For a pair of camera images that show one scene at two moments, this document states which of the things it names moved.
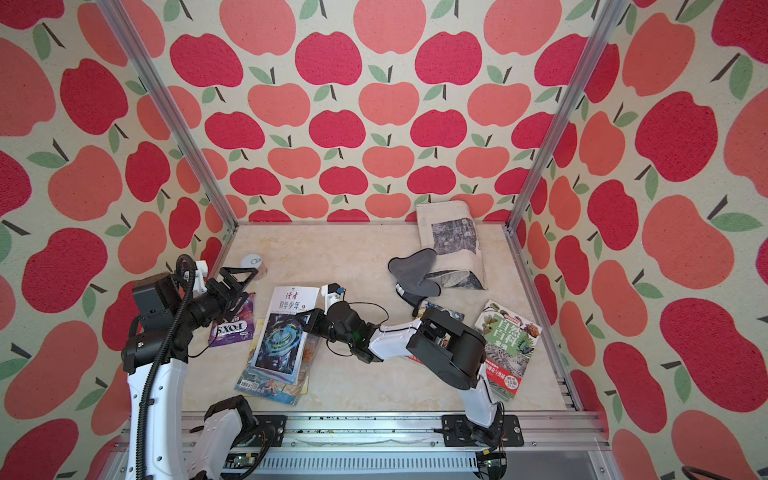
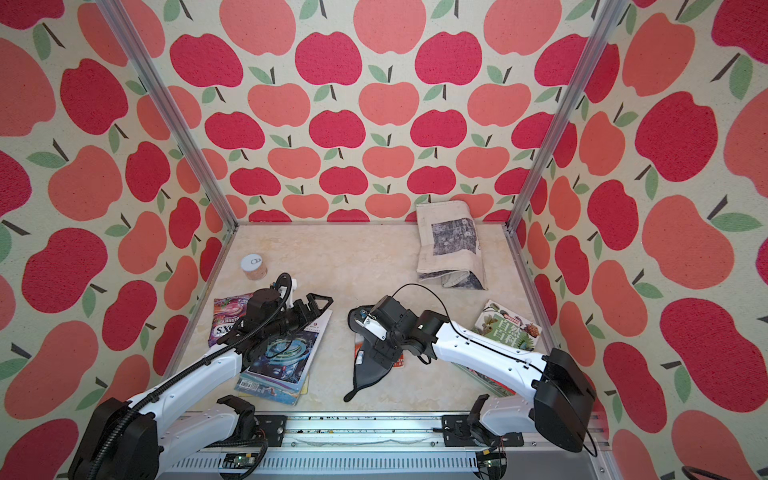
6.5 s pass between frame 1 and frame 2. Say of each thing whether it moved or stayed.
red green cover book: stayed
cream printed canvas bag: stayed
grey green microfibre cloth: moved
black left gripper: moved
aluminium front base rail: stayed
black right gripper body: moved
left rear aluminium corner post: stayed
